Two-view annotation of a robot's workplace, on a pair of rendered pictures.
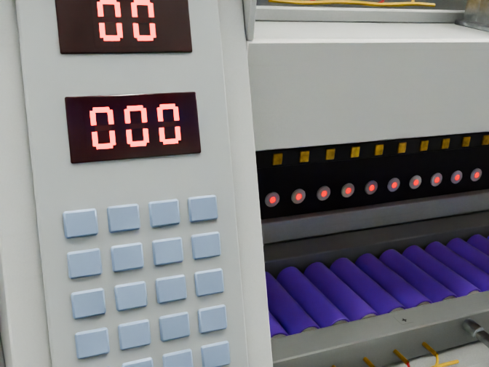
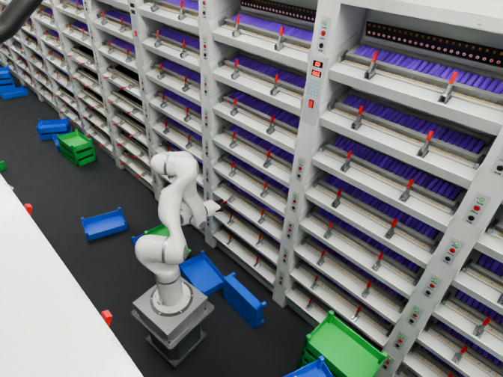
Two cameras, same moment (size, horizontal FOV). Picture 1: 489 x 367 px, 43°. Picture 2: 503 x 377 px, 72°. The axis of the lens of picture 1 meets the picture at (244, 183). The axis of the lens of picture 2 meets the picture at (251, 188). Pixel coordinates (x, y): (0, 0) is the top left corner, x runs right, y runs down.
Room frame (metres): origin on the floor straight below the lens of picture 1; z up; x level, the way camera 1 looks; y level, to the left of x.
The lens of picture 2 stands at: (-0.52, -1.14, 1.92)
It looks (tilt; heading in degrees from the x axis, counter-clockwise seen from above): 36 degrees down; 67
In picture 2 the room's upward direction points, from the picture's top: 4 degrees clockwise
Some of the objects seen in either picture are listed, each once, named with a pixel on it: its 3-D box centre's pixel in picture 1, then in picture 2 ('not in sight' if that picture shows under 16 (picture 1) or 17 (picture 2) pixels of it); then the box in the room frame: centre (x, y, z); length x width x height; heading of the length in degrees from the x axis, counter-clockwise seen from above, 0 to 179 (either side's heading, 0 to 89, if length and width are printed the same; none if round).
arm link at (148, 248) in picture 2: not in sight; (157, 257); (-0.48, 0.01, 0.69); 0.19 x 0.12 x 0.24; 152
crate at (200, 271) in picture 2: not in sight; (202, 273); (-0.19, 0.39, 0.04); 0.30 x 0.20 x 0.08; 107
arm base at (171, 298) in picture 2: not in sight; (169, 286); (-0.44, 0.00, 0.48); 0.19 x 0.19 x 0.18
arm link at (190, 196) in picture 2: not in sight; (192, 202); (-0.24, 0.34, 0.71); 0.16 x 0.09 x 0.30; 115
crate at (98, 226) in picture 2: not in sight; (104, 223); (-0.79, 1.10, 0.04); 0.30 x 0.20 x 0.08; 10
